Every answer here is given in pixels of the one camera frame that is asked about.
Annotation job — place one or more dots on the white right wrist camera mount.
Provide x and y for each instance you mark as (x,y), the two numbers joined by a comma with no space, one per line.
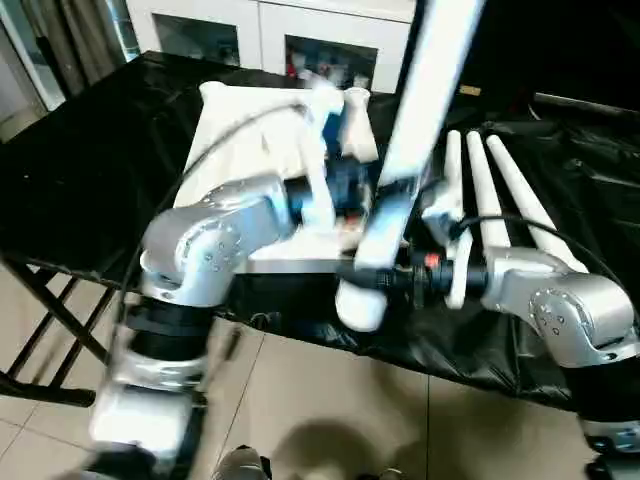
(450,210)

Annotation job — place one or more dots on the white glass-door cabinet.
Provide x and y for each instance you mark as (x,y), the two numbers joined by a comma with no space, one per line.
(250,30)

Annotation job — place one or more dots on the grey robot left foot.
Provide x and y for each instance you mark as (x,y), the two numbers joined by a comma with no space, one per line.
(242,462)

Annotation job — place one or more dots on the small tan label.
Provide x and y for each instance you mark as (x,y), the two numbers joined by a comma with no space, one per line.
(470,90)

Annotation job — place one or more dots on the dark folding stand frame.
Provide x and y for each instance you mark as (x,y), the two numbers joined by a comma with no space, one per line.
(50,310)

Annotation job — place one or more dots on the grey curtain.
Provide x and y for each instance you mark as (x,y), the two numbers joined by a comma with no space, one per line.
(75,40)

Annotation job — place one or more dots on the white plastic table leg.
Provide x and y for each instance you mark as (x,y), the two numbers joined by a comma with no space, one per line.
(452,160)
(425,100)
(525,190)
(486,190)

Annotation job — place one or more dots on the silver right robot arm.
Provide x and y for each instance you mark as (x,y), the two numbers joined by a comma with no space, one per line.
(565,305)

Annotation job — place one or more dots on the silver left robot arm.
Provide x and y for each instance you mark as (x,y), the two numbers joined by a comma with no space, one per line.
(210,240)

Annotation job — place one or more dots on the long black bar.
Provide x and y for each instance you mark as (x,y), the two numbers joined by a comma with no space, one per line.
(585,105)

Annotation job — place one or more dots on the red bottle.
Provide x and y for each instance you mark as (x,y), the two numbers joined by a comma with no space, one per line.
(291,65)

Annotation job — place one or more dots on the white plastic table top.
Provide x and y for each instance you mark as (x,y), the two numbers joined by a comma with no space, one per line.
(230,130)

